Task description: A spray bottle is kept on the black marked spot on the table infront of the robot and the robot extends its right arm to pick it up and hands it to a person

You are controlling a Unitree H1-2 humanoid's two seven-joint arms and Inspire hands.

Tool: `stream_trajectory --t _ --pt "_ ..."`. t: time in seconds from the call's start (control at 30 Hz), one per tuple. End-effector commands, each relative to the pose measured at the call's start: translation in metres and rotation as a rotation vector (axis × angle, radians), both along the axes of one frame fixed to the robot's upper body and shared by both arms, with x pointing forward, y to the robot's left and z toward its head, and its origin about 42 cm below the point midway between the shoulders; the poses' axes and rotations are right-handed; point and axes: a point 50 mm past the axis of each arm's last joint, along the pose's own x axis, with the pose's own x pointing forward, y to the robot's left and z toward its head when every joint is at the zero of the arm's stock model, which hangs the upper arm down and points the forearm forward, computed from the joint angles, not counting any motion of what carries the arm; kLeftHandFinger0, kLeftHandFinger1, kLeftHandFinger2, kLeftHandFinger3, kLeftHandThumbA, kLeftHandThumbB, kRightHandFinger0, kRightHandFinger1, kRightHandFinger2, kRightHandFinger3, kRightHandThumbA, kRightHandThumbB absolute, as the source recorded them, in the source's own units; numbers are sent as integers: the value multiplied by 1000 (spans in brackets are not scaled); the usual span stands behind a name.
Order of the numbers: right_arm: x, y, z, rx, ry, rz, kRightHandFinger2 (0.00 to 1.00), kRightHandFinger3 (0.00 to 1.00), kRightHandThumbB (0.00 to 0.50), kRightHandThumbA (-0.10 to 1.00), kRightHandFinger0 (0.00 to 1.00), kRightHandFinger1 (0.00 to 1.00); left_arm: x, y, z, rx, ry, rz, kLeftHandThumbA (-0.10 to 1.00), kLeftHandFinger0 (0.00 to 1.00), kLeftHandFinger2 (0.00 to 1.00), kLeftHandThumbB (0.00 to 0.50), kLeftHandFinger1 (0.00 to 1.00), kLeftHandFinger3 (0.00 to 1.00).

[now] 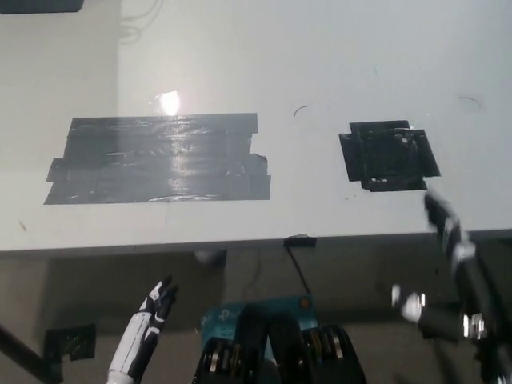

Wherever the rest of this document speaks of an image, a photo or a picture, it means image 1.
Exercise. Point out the black diagonal bar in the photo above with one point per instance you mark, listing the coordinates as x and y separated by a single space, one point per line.
28 354

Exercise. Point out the black floor tape mark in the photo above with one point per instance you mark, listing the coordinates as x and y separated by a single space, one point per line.
70 341

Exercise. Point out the black robot torso blocks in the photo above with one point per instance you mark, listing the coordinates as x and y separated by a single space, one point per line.
288 352

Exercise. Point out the large grey duct tape patch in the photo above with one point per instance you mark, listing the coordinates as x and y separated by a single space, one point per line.
160 160

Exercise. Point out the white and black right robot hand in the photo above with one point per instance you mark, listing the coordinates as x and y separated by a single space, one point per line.
468 268

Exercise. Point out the dark rectangular object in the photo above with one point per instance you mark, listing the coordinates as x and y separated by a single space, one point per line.
40 5

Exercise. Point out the teal router box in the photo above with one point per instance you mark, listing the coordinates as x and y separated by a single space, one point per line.
222 318

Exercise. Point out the small black table-edge clip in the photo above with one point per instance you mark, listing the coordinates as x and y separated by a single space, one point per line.
300 241

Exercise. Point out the black tape square marker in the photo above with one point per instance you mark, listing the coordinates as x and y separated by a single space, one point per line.
428 158

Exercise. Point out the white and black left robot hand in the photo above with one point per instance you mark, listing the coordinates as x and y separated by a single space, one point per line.
136 336

